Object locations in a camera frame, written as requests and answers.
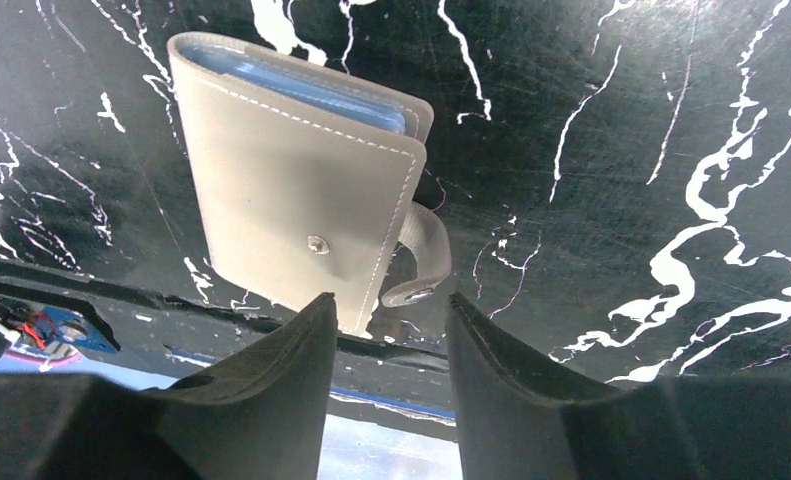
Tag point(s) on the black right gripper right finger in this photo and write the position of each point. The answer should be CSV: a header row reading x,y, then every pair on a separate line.
x,y
521,415

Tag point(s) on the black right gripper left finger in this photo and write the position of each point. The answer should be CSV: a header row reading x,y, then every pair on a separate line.
x,y
257,414

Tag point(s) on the grey blue card holder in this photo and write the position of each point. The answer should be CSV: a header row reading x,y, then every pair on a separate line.
x,y
305,178

